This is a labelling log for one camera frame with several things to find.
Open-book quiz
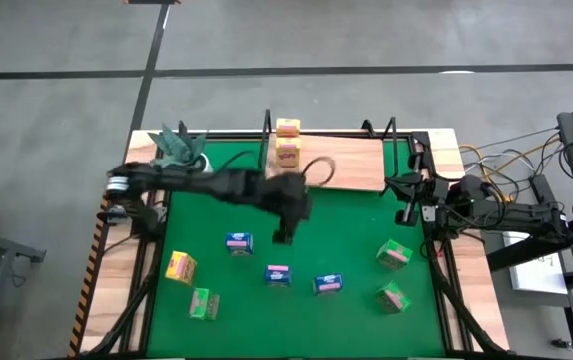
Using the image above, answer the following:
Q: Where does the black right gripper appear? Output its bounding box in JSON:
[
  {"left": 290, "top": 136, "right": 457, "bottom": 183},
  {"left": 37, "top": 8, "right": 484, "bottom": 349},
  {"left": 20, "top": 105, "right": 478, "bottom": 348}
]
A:
[{"left": 384, "top": 152, "right": 450, "bottom": 227}]

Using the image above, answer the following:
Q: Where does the white paper sheet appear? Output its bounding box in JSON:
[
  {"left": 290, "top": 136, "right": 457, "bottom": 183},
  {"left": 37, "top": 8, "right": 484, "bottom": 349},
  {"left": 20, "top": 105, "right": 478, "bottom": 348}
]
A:
[{"left": 503, "top": 230, "right": 571, "bottom": 296}]

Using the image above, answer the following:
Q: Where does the black power brick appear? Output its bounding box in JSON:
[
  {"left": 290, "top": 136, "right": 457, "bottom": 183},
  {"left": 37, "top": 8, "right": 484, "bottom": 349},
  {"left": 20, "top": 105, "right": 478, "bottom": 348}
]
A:
[{"left": 529, "top": 173, "right": 557, "bottom": 202}]

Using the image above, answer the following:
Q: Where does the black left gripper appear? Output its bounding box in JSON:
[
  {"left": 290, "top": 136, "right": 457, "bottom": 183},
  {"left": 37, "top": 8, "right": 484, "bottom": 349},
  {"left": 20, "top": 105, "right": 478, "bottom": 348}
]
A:
[{"left": 258, "top": 170, "right": 314, "bottom": 246}]

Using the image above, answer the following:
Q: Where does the yellow black hazard tape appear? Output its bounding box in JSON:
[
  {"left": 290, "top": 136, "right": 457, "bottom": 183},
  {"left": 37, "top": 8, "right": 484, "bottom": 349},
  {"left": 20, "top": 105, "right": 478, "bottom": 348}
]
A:
[{"left": 68, "top": 194, "right": 112, "bottom": 357}]

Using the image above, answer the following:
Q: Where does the black diagonal bar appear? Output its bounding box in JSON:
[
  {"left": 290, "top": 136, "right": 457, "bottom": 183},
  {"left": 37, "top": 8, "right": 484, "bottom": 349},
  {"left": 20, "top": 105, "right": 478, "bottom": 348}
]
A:
[{"left": 485, "top": 215, "right": 573, "bottom": 273}]

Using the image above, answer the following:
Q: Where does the blue Frosted Flakes cereal box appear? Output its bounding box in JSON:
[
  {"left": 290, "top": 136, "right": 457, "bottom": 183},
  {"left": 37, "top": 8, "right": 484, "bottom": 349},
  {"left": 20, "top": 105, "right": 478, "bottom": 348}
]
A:
[
  {"left": 225, "top": 231, "right": 255, "bottom": 258},
  {"left": 312, "top": 272, "right": 345, "bottom": 297},
  {"left": 264, "top": 264, "right": 293, "bottom": 288}
]

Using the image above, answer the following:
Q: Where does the black left wrist camera cable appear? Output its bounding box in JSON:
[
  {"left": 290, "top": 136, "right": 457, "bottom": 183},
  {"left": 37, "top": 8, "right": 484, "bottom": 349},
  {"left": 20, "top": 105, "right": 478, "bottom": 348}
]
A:
[{"left": 301, "top": 155, "right": 337, "bottom": 188}]

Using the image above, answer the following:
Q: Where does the wooden shelf with black frame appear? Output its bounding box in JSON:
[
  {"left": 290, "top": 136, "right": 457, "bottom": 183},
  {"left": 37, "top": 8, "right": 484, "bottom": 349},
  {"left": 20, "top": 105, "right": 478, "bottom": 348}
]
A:
[{"left": 258, "top": 108, "right": 400, "bottom": 194}]

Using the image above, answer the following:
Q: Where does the artificial plant in white pot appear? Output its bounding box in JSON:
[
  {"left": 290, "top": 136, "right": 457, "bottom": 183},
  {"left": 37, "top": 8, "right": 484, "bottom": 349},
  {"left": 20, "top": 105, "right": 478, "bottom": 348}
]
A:
[{"left": 146, "top": 119, "right": 215, "bottom": 174}]

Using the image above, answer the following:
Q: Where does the thin black floor cable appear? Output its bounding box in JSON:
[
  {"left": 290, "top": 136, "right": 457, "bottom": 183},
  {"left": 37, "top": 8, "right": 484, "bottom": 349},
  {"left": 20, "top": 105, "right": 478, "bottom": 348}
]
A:
[{"left": 465, "top": 127, "right": 561, "bottom": 149}]

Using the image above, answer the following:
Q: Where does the yellow floor cable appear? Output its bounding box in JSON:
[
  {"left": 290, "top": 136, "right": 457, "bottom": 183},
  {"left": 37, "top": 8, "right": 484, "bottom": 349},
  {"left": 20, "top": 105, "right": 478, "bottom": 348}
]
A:
[{"left": 458, "top": 137, "right": 565, "bottom": 201}]

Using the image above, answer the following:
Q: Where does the yellow Corn Pops cereal box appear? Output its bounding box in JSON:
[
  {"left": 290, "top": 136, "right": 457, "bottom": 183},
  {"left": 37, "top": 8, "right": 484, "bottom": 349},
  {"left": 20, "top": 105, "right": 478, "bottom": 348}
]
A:
[
  {"left": 275, "top": 117, "right": 302, "bottom": 139},
  {"left": 274, "top": 136, "right": 303, "bottom": 170},
  {"left": 164, "top": 250, "right": 199, "bottom": 287}
]

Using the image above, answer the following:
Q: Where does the green Apple Jacks cereal box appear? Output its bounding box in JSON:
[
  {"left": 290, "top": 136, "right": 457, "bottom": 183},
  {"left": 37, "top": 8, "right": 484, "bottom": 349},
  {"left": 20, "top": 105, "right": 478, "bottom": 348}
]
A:
[
  {"left": 188, "top": 287, "right": 221, "bottom": 321},
  {"left": 374, "top": 279, "right": 413, "bottom": 315},
  {"left": 375, "top": 238, "right": 414, "bottom": 272}
]

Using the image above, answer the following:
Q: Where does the green table mat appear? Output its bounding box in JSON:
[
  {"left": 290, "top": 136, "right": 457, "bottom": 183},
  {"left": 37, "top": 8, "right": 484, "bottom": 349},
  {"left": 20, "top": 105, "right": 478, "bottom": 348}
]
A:
[{"left": 145, "top": 139, "right": 447, "bottom": 359}]

